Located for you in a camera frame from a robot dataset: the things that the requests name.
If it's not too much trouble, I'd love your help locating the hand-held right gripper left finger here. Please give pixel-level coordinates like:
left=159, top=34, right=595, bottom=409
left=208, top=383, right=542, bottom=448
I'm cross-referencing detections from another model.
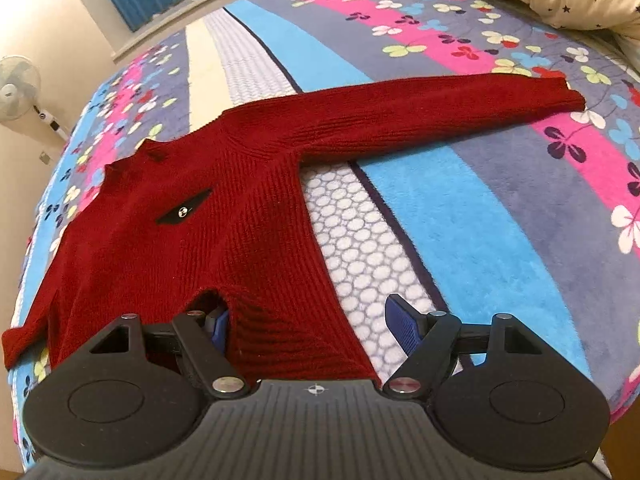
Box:
left=90, top=307, right=252, bottom=400

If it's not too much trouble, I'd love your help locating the red knit sweater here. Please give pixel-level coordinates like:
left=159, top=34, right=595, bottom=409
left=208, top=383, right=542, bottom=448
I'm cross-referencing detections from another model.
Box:
left=1, top=72, right=586, bottom=387

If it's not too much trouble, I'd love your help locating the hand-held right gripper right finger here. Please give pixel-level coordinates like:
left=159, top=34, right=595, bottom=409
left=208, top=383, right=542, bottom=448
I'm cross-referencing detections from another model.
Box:
left=383, top=294, right=527, bottom=401

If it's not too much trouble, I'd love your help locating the white standing fan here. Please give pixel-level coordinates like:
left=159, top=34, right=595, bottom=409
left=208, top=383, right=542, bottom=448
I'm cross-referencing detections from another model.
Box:
left=0, top=54, right=72, bottom=142

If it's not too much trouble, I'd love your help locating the striped floral fleece blanket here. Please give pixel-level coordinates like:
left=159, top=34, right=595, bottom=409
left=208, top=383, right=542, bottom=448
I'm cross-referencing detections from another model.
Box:
left=10, top=0, right=640, bottom=480

